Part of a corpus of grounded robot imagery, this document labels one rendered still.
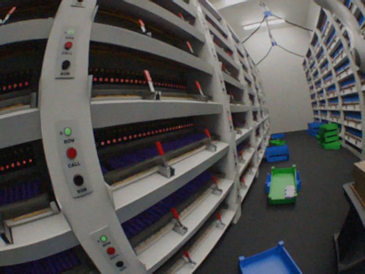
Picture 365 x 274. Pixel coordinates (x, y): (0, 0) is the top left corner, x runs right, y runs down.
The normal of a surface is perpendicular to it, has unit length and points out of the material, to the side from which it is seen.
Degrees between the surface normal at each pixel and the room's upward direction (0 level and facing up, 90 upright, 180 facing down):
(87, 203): 90
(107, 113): 111
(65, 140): 90
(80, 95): 90
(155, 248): 21
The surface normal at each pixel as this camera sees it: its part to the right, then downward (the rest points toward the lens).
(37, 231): 0.11, -0.95
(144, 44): 0.81, 0.25
